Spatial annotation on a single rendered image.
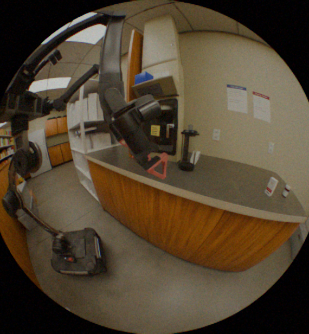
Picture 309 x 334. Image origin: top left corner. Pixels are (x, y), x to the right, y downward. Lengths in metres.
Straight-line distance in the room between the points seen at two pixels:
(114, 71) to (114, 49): 0.08
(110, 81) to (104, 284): 1.38
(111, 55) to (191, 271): 1.47
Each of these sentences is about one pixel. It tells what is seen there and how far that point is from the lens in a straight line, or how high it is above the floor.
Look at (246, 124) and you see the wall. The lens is 1.13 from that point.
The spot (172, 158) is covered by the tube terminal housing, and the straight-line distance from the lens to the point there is 0.72.
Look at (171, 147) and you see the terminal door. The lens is 0.69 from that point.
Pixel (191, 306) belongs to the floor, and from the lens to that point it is 1.26.
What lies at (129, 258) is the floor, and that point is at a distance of 1.25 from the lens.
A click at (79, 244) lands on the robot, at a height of 0.26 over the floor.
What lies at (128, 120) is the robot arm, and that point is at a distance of 0.24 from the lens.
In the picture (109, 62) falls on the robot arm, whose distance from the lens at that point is 0.29.
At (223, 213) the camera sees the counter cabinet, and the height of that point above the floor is 0.85.
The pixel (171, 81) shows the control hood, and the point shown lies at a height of 1.48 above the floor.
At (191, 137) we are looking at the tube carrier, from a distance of 0.55.
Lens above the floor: 1.18
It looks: 23 degrees down
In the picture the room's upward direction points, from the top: straight up
